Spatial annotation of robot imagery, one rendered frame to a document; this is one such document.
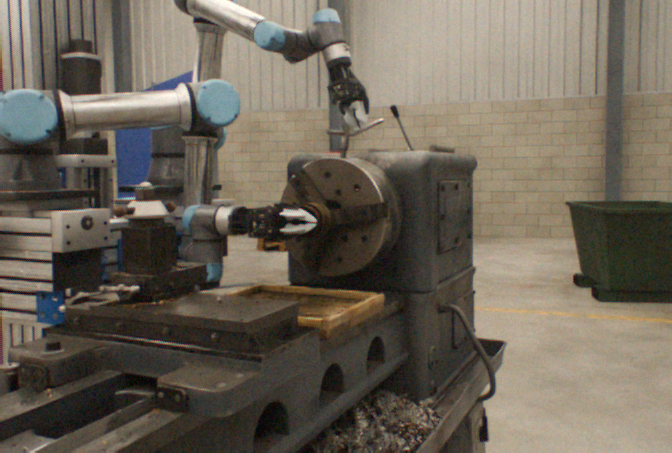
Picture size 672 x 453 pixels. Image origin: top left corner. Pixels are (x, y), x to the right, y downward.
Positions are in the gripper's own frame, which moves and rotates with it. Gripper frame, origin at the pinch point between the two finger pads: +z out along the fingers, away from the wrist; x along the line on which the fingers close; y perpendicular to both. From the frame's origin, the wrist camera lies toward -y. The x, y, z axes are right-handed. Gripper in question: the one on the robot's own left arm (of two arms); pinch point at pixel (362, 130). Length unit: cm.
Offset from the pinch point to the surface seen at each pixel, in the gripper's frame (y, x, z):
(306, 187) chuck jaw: 24.2, -9.6, 13.5
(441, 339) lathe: -13, -1, 65
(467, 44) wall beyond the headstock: -965, -145, -269
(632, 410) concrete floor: -175, 24, 146
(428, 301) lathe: 1, 5, 52
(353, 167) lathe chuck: 18.9, 2.3, 12.0
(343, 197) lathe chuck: 18.9, -2.8, 18.5
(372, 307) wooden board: 32, 3, 46
